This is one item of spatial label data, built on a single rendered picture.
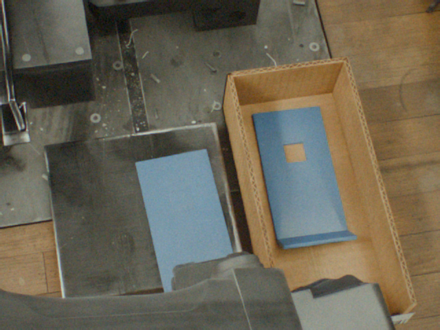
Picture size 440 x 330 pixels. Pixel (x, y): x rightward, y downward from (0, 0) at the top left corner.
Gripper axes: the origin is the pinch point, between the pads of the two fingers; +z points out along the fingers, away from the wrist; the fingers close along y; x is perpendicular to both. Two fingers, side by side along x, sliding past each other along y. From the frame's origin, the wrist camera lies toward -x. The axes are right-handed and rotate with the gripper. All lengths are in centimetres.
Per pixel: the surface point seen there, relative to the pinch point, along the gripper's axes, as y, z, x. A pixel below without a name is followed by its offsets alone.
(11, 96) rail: 20.3, 5.8, 13.4
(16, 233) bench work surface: 7.5, 8.9, 15.6
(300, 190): 6.5, 7.0, -11.9
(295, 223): 3.7, 5.5, -10.6
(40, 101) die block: 19.3, 13.8, 11.1
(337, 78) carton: 16.6, 9.4, -18.2
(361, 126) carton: 12.0, 3.1, -17.8
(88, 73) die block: 21.2, 9.9, 6.1
